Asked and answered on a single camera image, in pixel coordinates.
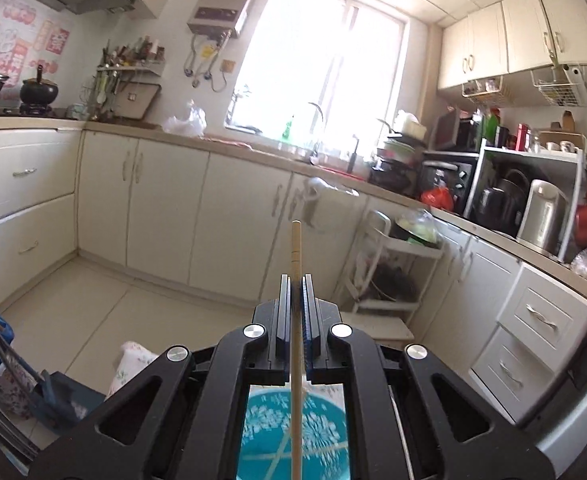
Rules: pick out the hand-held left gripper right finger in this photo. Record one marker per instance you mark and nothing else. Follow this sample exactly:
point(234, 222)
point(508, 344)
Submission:
point(307, 310)

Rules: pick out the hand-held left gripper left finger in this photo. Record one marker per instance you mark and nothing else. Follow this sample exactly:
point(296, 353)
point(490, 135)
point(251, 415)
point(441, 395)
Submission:
point(286, 310)

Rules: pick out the wooden chopstick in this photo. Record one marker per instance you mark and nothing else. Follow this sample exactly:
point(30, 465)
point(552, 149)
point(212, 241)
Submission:
point(296, 250)

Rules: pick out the teal perforated plastic basket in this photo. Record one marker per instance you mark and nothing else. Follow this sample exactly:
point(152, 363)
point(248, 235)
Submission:
point(323, 425)

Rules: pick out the low wooden step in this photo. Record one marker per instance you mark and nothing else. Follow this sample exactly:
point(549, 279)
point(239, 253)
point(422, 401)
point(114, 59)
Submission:
point(378, 327)

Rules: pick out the white storage trolley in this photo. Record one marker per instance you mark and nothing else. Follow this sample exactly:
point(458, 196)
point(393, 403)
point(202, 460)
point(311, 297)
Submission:
point(368, 260)

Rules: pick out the covered bowl of vegetables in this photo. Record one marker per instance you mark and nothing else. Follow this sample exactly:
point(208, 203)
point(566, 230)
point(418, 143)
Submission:
point(416, 230)

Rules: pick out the cream base cabinets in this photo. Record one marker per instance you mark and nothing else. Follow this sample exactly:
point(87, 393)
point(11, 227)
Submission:
point(173, 210)

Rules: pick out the floral tablecloth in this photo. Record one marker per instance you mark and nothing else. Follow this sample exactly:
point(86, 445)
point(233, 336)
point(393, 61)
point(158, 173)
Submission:
point(128, 365)

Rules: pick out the red plastic bag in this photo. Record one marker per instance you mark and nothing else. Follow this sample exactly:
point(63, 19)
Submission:
point(438, 199)

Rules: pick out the green dish soap bottle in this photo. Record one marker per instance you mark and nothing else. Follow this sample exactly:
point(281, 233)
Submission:
point(287, 130)

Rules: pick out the dish rack with bowls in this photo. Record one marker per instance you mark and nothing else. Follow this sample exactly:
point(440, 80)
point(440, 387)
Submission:
point(398, 150)

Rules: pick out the chrome sink faucet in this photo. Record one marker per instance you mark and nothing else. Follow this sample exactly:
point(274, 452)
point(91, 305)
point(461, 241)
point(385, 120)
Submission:
point(318, 125)

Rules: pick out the black toaster oven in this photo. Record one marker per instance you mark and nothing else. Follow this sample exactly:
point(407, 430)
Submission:
point(448, 175)

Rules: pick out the white countertop shelf rack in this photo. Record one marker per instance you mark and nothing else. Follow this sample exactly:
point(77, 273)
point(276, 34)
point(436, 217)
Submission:
point(478, 180)

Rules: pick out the black rice cooker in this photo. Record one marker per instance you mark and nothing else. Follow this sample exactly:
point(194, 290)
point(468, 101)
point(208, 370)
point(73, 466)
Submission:
point(498, 205)

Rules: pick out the black microwave oven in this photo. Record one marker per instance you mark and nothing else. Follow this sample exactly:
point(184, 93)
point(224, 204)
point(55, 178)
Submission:
point(456, 132)

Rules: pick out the dark blue dustpan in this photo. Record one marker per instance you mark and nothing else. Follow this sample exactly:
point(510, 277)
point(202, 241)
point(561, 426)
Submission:
point(68, 400)

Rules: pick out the kitchen window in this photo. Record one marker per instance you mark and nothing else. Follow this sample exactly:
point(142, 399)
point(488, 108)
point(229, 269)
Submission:
point(323, 60)

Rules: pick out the stainless electric water boiler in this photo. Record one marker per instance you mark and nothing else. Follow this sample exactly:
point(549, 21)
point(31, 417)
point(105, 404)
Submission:
point(541, 215)

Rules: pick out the hanging cutting board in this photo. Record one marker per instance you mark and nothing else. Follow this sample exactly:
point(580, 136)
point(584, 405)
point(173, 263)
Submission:
point(136, 101)

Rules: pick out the floral fabric bag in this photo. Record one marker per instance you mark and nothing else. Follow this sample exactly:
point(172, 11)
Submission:
point(11, 395)

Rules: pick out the red frying pan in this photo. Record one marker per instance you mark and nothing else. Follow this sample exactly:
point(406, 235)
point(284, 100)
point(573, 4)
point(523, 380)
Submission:
point(584, 225)

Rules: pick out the gas water heater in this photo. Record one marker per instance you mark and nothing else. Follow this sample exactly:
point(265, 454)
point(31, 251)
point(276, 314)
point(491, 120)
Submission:
point(223, 2)

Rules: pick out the gas stove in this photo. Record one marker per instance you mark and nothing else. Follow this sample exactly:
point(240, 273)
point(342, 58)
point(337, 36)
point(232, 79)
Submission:
point(23, 110)

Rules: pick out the black cooking pot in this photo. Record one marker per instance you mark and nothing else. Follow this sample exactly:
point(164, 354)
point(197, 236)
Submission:
point(38, 91)

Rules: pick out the chrome tube frame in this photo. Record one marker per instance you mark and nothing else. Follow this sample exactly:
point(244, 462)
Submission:
point(3, 365)

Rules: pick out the wall spice rack with bottles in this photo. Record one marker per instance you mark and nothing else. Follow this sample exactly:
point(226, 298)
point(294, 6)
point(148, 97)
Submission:
point(133, 60)

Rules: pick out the cream upper wall cabinets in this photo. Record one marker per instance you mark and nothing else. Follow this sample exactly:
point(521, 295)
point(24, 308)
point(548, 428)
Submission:
point(518, 30)

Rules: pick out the red wall stickers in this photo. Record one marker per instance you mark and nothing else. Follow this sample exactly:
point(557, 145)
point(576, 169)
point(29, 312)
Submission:
point(18, 35)

